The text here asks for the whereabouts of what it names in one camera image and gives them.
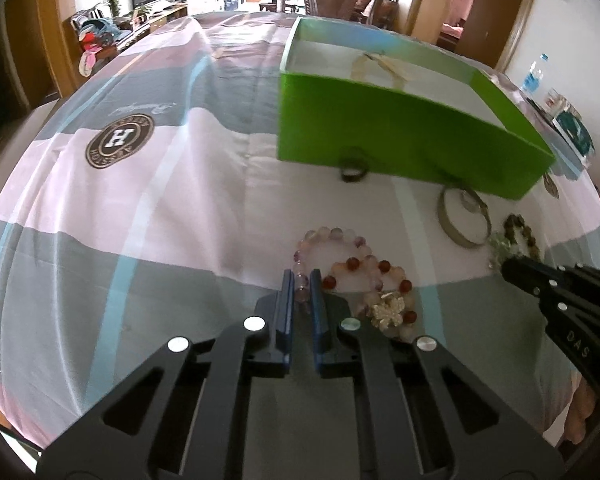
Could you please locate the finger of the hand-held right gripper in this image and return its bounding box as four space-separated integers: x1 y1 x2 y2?
501 256 600 326
555 263 600 295

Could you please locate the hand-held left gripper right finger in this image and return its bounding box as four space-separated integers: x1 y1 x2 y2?
310 269 566 480

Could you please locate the chair piled with clothes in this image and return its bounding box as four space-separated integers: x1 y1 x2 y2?
70 2 131 78

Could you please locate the red pink bead bracelet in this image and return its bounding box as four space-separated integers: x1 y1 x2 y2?
322 256 421 343

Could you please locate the teal box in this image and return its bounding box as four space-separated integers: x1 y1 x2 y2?
552 110 596 156

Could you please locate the plastic water bottle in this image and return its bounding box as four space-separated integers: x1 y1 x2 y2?
522 52 551 93

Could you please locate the silver bangle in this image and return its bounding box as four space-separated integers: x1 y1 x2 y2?
437 185 492 247

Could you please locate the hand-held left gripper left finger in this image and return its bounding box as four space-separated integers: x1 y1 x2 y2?
35 269 296 480

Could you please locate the dark finger ring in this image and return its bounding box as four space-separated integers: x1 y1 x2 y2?
340 147 368 182

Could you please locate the green crystal bracelet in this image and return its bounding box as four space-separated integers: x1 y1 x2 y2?
487 230 518 271

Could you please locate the green cardboard box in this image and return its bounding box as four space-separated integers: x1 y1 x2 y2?
276 16 557 201

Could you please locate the purple bead bracelet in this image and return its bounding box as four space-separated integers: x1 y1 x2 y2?
292 227 371 311

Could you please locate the wooden television cabinet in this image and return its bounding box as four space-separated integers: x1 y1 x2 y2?
125 2 188 36

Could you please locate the dark brown bead bracelet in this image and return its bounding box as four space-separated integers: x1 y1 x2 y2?
502 213 543 261

